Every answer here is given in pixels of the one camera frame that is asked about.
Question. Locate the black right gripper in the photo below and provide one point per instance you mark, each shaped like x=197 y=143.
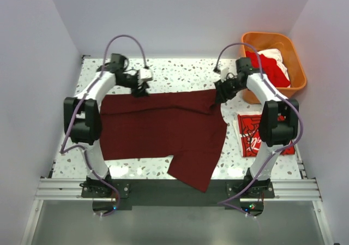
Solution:
x=226 y=87

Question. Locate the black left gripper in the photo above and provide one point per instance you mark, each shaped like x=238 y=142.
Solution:
x=137 y=85

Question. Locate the dark maroon t shirt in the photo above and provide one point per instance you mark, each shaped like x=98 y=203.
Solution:
x=185 y=125

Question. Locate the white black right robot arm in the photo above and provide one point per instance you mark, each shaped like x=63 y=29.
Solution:
x=280 y=125

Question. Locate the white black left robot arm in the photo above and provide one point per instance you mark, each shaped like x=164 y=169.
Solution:
x=82 y=119

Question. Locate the folded red coca-cola t shirt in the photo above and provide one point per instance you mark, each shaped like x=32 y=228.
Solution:
x=248 y=138

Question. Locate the bright red t shirt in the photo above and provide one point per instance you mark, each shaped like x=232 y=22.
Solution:
x=275 y=81

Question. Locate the white t shirt in basket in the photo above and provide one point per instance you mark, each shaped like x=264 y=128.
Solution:
x=275 y=62

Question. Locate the orange plastic basket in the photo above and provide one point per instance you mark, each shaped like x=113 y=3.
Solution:
x=265 y=40

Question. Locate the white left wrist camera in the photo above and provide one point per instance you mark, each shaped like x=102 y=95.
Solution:
x=145 y=75

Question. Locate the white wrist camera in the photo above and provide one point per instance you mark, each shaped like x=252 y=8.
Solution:
x=222 y=72
x=145 y=75

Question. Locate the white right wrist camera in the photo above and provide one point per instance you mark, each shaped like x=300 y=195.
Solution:
x=222 y=72

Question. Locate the aluminium extrusion rail frame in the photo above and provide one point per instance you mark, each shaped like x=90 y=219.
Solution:
x=56 y=189

